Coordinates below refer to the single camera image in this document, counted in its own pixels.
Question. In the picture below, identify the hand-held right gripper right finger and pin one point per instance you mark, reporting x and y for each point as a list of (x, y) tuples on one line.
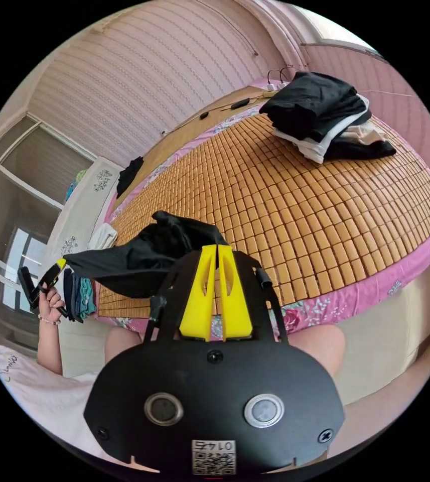
[(235, 305)]

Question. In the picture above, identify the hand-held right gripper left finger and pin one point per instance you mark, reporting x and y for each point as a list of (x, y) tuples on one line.
[(196, 301)]

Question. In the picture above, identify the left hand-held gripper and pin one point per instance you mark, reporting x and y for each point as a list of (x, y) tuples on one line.
[(49, 280)]

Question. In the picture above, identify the black short sleeve shirt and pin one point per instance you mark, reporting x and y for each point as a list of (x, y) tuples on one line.
[(143, 260)]

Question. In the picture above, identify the person's left forearm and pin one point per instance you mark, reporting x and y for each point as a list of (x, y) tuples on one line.
[(49, 348)]

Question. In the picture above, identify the person's left hand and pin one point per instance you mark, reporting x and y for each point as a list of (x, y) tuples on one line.
[(51, 301)]

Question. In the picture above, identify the stack of blue folded clothes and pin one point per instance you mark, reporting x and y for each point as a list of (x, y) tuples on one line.
[(81, 295)]

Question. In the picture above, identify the white folded cloth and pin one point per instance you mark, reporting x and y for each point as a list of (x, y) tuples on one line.
[(103, 235)]

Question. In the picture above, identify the white cupboard with floral print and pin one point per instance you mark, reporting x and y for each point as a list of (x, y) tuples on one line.
[(83, 211)]

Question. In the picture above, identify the glass sliding door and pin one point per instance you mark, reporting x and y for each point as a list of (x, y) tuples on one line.
[(15, 196)]

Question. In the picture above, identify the bed with woven mat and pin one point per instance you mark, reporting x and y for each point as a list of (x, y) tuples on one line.
[(312, 226)]

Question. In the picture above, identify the small black garment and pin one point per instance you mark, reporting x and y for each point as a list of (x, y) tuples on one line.
[(129, 176)]

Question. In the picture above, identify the person's body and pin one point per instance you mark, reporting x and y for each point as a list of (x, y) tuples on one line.
[(41, 395)]

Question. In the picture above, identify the pile of clothes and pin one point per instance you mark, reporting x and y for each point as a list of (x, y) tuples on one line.
[(312, 109)]

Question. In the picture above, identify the white power strip with plugs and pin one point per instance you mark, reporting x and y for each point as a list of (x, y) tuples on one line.
[(275, 84)]

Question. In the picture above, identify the window with white frame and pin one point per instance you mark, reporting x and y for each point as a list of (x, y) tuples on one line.
[(342, 30)]

